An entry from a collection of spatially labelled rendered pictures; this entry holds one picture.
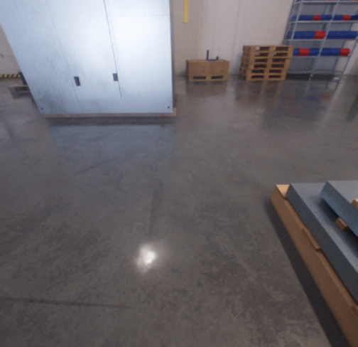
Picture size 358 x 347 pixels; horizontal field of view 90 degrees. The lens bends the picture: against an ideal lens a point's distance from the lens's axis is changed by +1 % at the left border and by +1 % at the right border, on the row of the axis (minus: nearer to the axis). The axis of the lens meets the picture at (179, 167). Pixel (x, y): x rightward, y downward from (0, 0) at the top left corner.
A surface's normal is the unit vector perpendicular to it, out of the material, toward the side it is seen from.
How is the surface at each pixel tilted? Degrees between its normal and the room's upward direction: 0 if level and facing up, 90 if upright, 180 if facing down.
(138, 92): 90
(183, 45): 90
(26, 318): 0
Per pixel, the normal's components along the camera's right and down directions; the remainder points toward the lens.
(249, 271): -0.01, -0.82
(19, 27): -0.01, 0.58
